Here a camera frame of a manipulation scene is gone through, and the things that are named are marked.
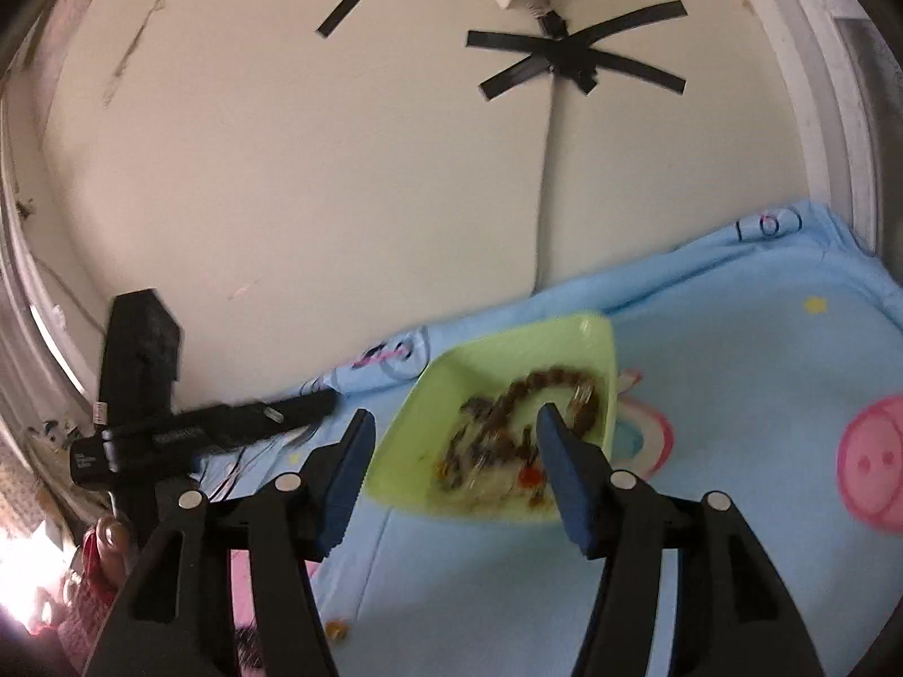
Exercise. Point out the amber pendant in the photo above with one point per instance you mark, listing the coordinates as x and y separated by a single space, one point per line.
337 627

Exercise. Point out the large black tape cross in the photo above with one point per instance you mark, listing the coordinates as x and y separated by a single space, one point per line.
571 56

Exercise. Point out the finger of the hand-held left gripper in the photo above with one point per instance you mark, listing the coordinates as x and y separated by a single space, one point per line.
141 345
261 416

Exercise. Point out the white door frame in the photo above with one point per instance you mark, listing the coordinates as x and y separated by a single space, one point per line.
825 99

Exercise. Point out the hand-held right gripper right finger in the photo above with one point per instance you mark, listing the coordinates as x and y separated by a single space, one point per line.
571 479

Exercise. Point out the light green plastic basin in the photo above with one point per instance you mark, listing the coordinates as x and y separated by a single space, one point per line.
416 451

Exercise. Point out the person's left hand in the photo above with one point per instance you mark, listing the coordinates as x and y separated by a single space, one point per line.
113 539

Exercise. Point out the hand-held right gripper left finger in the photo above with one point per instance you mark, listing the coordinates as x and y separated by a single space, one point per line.
346 479

